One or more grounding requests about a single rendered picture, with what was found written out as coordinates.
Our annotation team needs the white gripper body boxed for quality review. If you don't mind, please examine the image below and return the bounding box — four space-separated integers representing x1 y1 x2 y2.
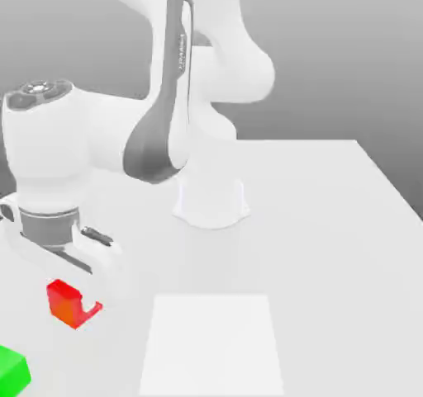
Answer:
8 222 126 293

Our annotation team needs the small red cube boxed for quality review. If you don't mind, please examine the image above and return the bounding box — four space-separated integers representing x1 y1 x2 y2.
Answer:
45 278 104 331

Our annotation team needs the small green cube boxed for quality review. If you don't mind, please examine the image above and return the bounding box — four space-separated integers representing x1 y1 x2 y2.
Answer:
0 344 33 397

